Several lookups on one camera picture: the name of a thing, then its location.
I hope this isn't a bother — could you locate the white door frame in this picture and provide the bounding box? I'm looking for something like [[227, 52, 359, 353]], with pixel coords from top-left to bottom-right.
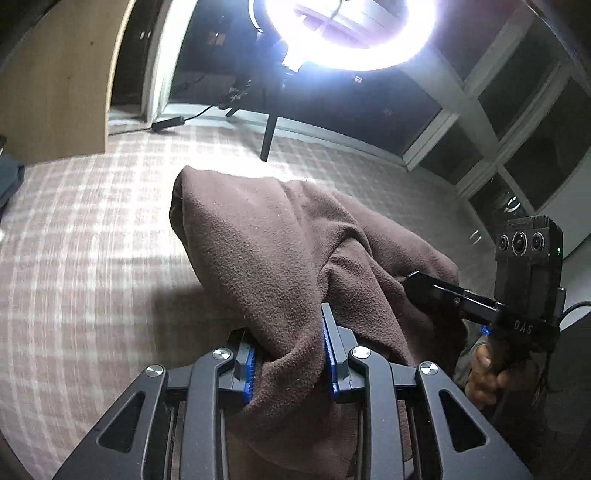
[[141, 0, 185, 123]]

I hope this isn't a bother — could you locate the brown fleece garment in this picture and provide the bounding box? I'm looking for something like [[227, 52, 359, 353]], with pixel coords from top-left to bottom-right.
[[168, 164, 469, 480]]

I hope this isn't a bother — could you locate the ring light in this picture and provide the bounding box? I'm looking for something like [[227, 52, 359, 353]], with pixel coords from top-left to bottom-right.
[[247, 0, 439, 72]]

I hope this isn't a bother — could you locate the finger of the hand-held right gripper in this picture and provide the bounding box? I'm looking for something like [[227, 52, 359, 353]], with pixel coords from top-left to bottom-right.
[[405, 271, 506, 325]]

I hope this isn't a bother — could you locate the pile of folded clothes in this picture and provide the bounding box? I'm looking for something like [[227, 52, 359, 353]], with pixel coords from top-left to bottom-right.
[[0, 154, 26, 220]]

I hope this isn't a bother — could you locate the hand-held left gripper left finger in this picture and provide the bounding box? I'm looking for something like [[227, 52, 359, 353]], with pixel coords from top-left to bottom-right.
[[53, 329, 257, 480]]

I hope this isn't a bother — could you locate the person's right hand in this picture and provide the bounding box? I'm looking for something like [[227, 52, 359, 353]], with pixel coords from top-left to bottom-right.
[[465, 344, 511, 411]]

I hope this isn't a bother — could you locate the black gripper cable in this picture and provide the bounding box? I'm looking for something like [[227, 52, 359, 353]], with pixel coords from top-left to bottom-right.
[[556, 301, 591, 321]]

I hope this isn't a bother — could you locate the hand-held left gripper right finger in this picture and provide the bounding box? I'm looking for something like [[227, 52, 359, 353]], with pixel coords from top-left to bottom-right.
[[321, 302, 534, 480]]

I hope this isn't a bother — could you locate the plaid blanket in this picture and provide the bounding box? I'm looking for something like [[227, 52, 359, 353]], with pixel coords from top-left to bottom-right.
[[0, 122, 499, 462]]

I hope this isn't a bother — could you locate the black tripod stand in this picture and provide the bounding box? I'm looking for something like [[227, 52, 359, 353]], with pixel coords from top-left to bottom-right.
[[219, 34, 301, 162]]

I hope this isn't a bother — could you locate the black power adapter cable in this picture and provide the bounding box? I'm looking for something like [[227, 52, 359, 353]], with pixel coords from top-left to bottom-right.
[[151, 104, 222, 132]]

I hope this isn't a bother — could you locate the white window frame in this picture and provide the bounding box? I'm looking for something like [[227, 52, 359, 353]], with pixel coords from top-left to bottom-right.
[[402, 18, 591, 259]]

